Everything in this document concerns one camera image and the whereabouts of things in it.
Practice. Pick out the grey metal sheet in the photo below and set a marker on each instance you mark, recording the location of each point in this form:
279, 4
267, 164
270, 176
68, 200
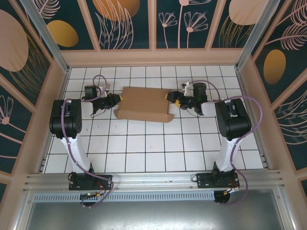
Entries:
153, 215

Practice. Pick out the aluminium mounting rail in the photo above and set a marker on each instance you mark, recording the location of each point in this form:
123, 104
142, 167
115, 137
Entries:
156, 178

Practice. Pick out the yellow power connector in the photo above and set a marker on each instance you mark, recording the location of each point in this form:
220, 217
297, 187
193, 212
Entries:
92, 195
230, 191

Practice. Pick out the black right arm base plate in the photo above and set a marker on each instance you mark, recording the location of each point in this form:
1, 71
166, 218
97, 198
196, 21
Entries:
204, 182

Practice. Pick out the brown cardboard box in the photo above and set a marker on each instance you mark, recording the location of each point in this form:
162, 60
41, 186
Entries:
144, 103

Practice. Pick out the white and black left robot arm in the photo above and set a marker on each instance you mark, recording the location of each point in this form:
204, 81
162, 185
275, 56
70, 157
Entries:
72, 119

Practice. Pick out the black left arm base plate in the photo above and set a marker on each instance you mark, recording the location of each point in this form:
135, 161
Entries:
76, 187

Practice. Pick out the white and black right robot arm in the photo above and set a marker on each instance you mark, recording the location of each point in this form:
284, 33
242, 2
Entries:
236, 122

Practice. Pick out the aluminium frame post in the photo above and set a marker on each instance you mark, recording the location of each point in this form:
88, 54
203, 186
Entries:
44, 31
257, 31

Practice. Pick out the aluminium side rail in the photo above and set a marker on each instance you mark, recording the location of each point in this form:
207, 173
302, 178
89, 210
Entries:
246, 95

